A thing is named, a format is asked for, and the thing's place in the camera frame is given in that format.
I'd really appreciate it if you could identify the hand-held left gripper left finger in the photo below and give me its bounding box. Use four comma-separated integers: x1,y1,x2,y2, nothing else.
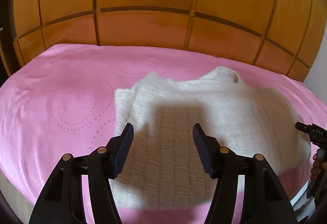
29,122,135,224

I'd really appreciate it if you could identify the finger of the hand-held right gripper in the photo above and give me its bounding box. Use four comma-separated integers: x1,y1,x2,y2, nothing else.
295,122,315,136

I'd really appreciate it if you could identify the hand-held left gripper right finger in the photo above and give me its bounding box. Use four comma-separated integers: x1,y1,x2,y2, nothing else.
192,123,299,224

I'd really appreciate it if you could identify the white knitted sweater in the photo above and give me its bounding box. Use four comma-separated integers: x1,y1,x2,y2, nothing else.
112,66,311,210

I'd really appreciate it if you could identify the person's right hand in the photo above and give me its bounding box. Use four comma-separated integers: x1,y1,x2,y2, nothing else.
310,153,327,185

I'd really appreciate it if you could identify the white mattress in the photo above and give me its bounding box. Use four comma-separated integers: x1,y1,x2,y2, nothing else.
291,182,316,215

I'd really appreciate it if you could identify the pink blanket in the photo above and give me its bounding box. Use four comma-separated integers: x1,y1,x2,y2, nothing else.
0,43,327,224

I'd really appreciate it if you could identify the wooden headboard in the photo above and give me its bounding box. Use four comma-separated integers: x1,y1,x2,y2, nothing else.
11,0,321,82

